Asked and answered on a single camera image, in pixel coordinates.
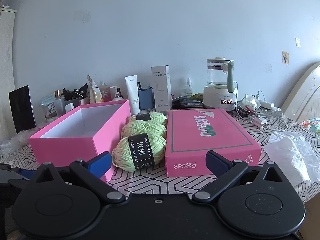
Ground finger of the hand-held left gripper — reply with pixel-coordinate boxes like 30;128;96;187
0;164;32;180

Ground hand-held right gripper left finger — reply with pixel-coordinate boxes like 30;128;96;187
30;151;127;204

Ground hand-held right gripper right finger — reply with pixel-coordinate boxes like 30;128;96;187
192;150;297;204

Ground green yarn ball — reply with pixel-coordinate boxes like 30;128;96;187
112;135;167;172
121;119;167;140
129;112;168;128

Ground pink SKSOO box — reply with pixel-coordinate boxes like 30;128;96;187
164;109;262;178

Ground pink cardboard box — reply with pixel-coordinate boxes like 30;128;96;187
28;99;131;183

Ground geometric patterned desktop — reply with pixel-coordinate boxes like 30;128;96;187
0;102;320;203

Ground clear plastic wrap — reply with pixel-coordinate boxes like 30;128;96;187
0;132;32;155

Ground black hairbrush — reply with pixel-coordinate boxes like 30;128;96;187
236;104;253;117

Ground white plug charger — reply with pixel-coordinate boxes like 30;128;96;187
253;117;267;128

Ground black tablet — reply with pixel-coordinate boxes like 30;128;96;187
9;85;37;134

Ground white kettle base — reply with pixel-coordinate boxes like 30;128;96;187
203;84;238;112

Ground dark flat tray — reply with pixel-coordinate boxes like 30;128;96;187
171;96;204;110

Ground white pump bottle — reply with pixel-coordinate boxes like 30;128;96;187
111;86;124;102

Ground white round device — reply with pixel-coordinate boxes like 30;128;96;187
240;94;260;108

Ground pink perfume bottle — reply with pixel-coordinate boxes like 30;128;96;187
99;81;112;103

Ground clear bottle with copper cap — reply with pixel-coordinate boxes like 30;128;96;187
54;90;67;117

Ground face mask pack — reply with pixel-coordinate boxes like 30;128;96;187
41;95;57;118

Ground white tissue paper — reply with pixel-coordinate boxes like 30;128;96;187
264;130;320;187

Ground black hair clip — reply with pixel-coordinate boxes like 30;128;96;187
62;83;89;102

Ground white cosmetic tube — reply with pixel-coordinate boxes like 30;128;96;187
124;75;140;115

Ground blue pen holder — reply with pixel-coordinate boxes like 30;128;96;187
137;81;154;110

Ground clear spray bottle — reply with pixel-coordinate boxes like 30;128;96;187
185;78;194;98

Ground tall white carton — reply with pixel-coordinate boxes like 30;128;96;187
151;65;172;111

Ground colourful floral blanket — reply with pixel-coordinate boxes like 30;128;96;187
299;117;320;137

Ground white cabinet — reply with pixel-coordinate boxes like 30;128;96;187
0;7;17;135

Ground brown cardboard box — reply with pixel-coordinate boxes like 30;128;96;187
297;195;320;240

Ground beige bed headboard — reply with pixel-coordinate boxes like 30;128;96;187
281;62;320;124

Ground white power strip and cables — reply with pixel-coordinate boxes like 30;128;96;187
237;89;288;132

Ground glass kettle with green handle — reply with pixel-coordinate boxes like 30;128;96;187
206;57;237;93

